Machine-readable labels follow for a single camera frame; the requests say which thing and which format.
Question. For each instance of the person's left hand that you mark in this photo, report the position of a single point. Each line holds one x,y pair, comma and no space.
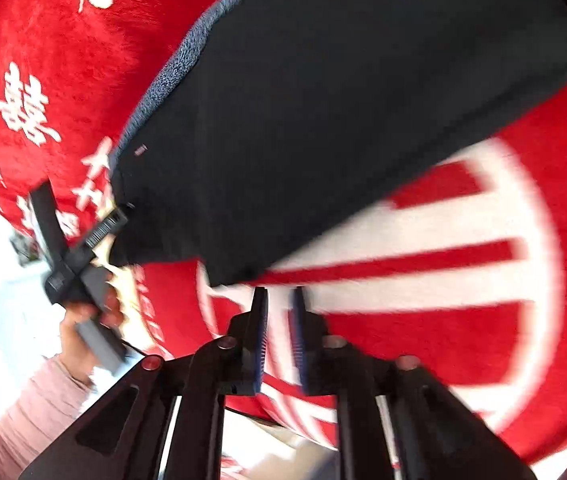
75,345

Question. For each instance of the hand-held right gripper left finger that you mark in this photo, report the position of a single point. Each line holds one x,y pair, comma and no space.
261,332

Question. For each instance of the person's left forearm pink sleeve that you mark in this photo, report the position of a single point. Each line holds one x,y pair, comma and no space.
33,415

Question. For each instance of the red printed blanket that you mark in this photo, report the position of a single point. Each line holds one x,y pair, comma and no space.
463,280

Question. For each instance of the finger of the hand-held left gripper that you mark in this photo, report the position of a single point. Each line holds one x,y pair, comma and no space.
48,220
103,230

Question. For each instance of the black pants with grey waistband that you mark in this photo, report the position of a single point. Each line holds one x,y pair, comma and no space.
323,125

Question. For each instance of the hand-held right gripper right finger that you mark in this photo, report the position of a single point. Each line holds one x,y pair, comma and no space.
299,342

